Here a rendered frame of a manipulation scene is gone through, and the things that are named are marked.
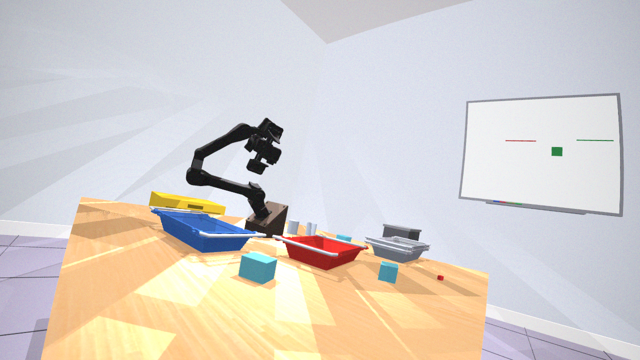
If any small blue block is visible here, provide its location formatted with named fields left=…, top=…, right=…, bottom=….
left=378, top=261, right=399, bottom=284
left=336, top=234, right=352, bottom=242
left=238, top=252, right=278, bottom=285

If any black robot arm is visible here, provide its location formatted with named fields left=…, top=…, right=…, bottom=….
left=185, top=118, right=282, bottom=221

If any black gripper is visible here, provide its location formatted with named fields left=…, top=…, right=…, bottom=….
left=246, top=122, right=284, bottom=175

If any grey cylinder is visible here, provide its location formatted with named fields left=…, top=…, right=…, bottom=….
left=287, top=219, right=299, bottom=235
left=305, top=222, right=317, bottom=236

